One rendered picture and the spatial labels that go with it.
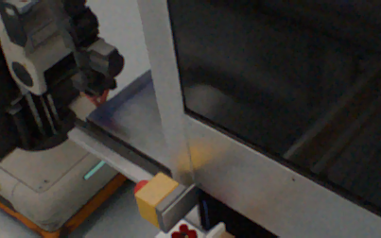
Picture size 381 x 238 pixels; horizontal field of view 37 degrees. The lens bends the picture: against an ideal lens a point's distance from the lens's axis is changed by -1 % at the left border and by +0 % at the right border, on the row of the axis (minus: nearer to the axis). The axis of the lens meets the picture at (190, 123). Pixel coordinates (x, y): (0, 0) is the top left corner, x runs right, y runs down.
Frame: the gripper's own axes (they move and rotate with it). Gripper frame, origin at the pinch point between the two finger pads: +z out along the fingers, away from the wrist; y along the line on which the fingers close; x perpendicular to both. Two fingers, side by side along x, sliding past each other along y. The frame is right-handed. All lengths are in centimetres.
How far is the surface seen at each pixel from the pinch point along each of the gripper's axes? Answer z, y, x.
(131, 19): 92, -135, 121
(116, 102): 1.1, 1.2, 4.1
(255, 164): -28, 59, -12
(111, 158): 2.0, 13.9, -9.8
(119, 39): 92, -127, 103
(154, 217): -10.0, 41.9, -21.4
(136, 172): 1.9, 22.2, -9.4
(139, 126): 1.8, 11.8, 1.8
